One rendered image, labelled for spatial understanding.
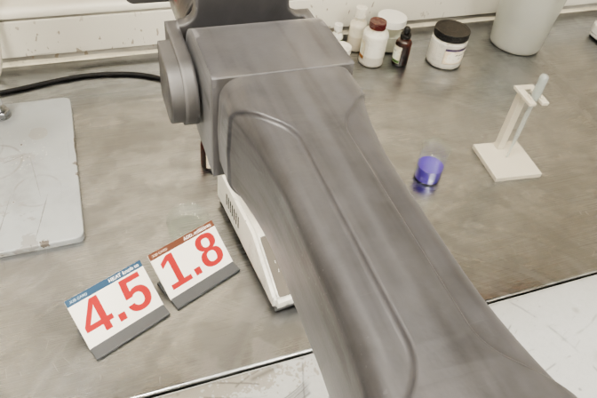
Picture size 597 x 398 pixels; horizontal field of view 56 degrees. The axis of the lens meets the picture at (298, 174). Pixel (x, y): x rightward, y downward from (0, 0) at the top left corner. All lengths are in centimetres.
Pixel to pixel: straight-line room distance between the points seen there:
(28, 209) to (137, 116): 24
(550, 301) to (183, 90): 61
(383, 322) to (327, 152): 7
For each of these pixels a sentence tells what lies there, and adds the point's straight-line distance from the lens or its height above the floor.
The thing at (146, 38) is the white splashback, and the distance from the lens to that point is 106.
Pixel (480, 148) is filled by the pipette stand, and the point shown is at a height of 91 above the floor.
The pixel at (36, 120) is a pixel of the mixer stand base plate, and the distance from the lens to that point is 94.
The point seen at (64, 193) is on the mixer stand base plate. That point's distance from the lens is 81.
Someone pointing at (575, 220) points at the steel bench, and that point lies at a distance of 91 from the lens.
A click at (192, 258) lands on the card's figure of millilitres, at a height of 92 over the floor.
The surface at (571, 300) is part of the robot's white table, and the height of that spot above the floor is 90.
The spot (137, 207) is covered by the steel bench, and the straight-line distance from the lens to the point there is 79.
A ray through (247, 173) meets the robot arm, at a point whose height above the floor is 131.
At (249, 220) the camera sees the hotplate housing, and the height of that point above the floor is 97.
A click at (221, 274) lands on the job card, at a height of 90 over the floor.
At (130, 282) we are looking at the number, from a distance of 67.
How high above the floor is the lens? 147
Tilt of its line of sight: 44 degrees down
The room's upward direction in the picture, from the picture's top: 7 degrees clockwise
